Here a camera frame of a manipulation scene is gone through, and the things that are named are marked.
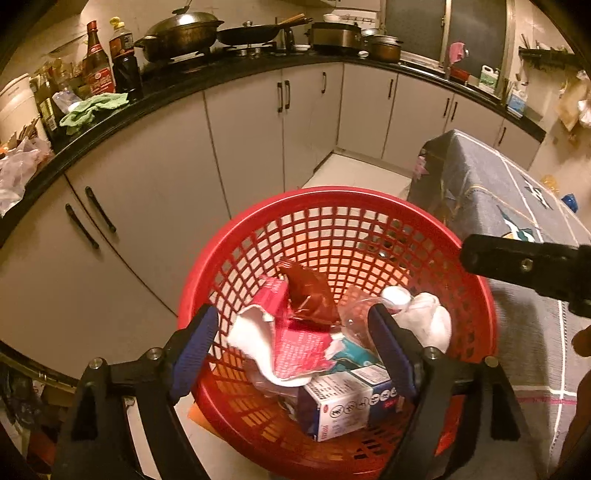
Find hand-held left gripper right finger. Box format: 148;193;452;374
367;302;541;480

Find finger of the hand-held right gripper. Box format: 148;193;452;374
459;234;591;319

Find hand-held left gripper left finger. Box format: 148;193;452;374
51;305;220;480

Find teal white packet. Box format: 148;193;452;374
328;339;379;374

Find clear plastic bag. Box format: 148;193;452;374
381;286;452;354

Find clear plastic wrapper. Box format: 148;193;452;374
337;286;386;335

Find white barcode box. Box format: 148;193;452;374
298;364;398;443

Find red white torn packet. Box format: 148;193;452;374
228;277;345;391

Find dark red snack wrapper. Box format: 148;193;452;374
279;259;342;330

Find red plastic basket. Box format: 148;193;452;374
178;187;499;480

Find person's right forearm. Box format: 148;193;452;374
556;369;591;472

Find person's right hand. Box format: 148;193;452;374
571;323;591;358

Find grey star printed tablecloth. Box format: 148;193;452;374
409;129;591;476

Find blue white bottle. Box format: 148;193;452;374
505;83;529;116

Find kitchen base cabinets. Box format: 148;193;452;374
0;62;543;384

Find hanging plastic bags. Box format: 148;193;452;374
556;69;591;134

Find white green detergent jug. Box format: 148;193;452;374
478;65;502;93

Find crumpled plastic bags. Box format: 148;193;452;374
0;138;51;217

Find dark kitchen window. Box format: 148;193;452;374
385;0;509;79

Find green cloth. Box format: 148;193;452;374
60;92;129;136

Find black kitchen countertop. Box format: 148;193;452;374
0;44;546;250

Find black electric cooker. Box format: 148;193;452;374
309;22;363;51

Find yellow oil bottle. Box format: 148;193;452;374
30;69;61;134

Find dark soy sauce bottle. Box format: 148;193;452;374
108;17;144;102

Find red label sauce bottle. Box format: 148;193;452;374
83;21;116;97

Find white plastic bucket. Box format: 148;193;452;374
0;74;49;144

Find dark lidded wok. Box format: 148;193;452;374
134;7;225;63

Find black open wok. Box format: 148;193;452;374
217;14;312;47

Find wall utensil rack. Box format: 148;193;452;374
517;44;583;70

